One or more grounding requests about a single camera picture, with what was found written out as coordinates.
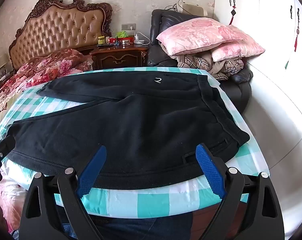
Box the red flat box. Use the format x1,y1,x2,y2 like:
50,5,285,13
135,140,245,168
108,37,134,43

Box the black pants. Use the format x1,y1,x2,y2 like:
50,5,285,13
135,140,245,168
6,70,250,190

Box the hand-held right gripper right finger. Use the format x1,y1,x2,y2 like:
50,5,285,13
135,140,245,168
195,143,284,240

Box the white wardrobe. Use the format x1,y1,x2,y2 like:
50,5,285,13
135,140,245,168
214,0,302,130

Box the small pink floral pillow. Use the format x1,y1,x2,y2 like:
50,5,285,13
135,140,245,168
211,40,266,62

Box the dark wooden nightstand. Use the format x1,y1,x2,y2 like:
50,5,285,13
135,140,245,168
89,45,149,71

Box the pink bed sheet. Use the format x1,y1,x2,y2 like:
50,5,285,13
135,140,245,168
0,165,39,233

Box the red tassel ornament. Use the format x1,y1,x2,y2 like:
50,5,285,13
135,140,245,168
294,7,300,53
228,0,238,26

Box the teal white checkered tablecloth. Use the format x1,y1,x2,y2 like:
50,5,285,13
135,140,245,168
0,66,270,218

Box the large pink floral pillow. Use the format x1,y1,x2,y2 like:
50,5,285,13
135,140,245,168
156,17,245,56

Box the beige padded device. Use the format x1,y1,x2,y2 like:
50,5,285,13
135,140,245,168
178,2,208,18

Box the black leather armchair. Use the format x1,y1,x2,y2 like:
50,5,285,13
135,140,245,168
147,9,253,115

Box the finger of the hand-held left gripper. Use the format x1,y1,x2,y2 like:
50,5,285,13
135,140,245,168
0,133,16,160

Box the tufted leather carved headboard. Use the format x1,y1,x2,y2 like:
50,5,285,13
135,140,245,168
8,0,113,70

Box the red floral quilt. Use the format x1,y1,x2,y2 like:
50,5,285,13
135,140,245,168
0,49,94,120

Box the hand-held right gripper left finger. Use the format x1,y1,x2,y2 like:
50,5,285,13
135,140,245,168
19,145,107,240

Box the white charging cable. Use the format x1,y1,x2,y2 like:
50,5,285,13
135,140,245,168
134,31,150,45

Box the beige plaid blanket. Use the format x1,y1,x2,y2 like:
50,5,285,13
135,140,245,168
176,52,244,81

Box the person's leg in jeans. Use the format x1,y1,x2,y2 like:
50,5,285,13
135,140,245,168
58,205,194,240

